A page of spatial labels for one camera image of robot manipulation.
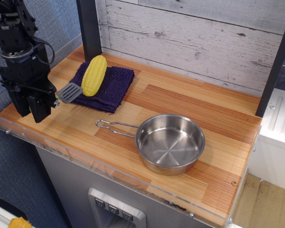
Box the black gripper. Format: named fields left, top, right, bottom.
left=0, top=42, right=56, bottom=123

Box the green handled grey spatula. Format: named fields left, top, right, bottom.
left=35, top=83, right=83, bottom=108

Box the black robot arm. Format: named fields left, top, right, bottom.
left=0, top=0, right=59, bottom=123

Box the dark blue folded towel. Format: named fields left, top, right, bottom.
left=70, top=62, right=135, bottom=113

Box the clear acrylic guard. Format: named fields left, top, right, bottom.
left=0, top=33, right=262, bottom=225

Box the yellow plastic corn cob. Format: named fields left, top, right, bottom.
left=81, top=55, right=107, bottom=97

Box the grey toy fridge cabinet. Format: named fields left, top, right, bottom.
left=34, top=144, right=219, bottom=228

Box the yellow object bottom left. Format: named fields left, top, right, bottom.
left=8, top=217, right=33, bottom=228

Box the silver dispenser panel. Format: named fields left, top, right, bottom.
left=88, top=187, right=147, bottom=228

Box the stainless steel pan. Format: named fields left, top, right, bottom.
left=95, top=113, right=206, bottom=176

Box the white ribbed side panel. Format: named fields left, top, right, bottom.
left=260, top=88, right=285, bottom=143

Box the black left frame post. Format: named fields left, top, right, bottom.
left=76, top=0, right=102, bottom=62

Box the black frame post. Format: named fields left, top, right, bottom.
left=255, top=32, right=285, bottom=117
left=76, top=0, right=102, bottom=62

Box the black right frame post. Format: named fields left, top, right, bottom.
left=255, top=32, right=285, bottom=117

